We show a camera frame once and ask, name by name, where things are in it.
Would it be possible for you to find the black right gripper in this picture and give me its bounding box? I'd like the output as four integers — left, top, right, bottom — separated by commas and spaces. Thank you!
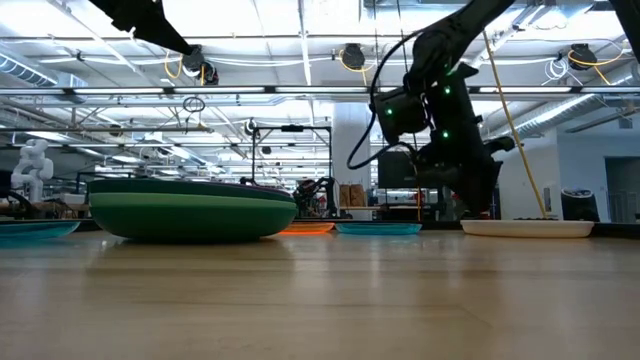
417, 94, 516, 219

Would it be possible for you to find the grey door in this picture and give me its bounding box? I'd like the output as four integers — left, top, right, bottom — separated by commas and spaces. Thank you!
604, 156, 640, 224

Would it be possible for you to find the silver ventilation duct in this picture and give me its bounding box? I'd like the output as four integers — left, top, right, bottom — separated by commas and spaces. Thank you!
0, 51, 62, 90

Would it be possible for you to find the light green plastic plate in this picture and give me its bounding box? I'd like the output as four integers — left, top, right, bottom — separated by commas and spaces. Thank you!
87, 191, 299, 241

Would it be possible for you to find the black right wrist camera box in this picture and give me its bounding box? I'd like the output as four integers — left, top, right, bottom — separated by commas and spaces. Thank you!
372, 85, 432, 147

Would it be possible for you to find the white plastic plate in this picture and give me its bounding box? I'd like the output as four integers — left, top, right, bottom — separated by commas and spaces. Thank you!
459, 218, 596, 239

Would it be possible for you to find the black background rig frame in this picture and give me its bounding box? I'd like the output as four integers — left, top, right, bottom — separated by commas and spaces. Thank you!
251, 124, 334, 217

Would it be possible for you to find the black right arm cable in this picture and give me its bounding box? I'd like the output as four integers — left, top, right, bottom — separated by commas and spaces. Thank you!
346, 29, 427, 171

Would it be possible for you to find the black ceiling cable reel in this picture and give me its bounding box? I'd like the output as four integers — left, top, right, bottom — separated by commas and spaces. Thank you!
180, 43, 220, 86
568, 42, 597, 71
341, 42, 367, 71

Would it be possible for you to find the orange transparent plastic plate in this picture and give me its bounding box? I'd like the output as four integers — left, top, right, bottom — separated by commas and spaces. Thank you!
278, 221, 336, 236

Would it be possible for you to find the black waste bin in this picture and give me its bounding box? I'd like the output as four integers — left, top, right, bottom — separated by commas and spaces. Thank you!
560, 187, 601, 223

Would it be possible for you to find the black monitor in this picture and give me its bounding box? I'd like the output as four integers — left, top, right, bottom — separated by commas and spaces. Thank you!
377, 150, 419, 190

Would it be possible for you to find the blue transparent plastic plate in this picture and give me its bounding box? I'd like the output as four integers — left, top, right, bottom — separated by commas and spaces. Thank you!
334, 221, 423, 236
0, 220, 81, 241

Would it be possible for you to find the ceiling light strip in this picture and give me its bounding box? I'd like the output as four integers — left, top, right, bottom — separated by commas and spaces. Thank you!
477, 86, 574, 95
274, 86, 369, 95
72, 86, 266, 96

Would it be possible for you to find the yellow hanging cable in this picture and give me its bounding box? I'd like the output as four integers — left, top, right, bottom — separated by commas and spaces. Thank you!
481, 29, 548, 220

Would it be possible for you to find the large dark green plastic plate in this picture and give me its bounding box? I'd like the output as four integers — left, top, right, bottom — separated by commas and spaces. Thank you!
87, 183, 297, 204

